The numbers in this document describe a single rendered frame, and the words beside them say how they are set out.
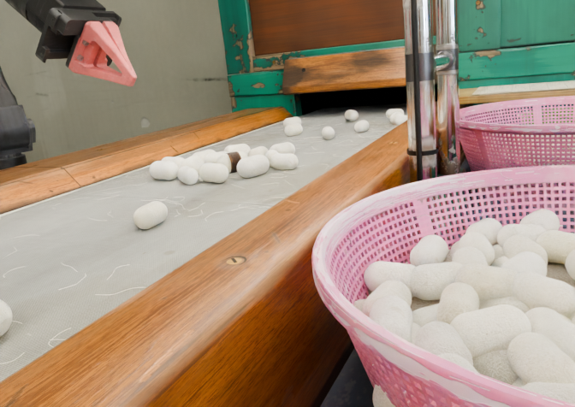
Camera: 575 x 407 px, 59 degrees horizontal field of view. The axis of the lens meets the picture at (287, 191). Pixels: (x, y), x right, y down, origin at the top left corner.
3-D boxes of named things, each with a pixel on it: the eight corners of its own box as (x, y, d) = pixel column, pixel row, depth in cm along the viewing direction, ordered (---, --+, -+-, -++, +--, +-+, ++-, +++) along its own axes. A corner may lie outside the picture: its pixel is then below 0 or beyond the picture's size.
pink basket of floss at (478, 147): (563, 238, 46) (566, 134, 44) (411, 182, 71) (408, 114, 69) (767, 190, 53) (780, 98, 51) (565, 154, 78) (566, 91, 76)
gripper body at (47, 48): (126, 19, 65) (86, -14, 66) (61, 16, 56) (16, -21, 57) (109, 61, 68) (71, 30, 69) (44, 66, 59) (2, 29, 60)
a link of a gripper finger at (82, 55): (169, 56, 63) (117, 12, 65) (130, 58, 57) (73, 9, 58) (149, 100, 66) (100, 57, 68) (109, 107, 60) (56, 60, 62)
